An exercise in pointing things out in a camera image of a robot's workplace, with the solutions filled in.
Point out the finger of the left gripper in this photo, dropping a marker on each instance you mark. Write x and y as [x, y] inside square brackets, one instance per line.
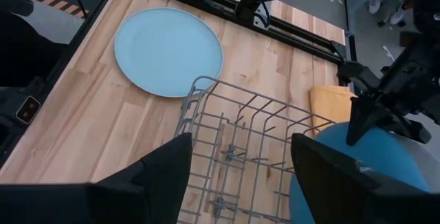
[409, 128]
[364, 117]

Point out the person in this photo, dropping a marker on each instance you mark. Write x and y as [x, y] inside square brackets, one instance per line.
[395, 7]

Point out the yellow-orange folded towel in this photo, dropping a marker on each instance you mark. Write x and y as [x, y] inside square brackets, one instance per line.
[330, 107]

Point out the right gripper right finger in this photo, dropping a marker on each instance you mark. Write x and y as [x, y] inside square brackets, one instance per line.
[330, 182]

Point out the large light blue plate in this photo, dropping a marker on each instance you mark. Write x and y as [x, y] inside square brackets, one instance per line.
[168, 52]

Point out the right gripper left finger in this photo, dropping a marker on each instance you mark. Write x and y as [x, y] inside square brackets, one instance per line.
[165, 176]

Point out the large black object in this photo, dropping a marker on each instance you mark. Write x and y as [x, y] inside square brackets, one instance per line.
[20, 45]

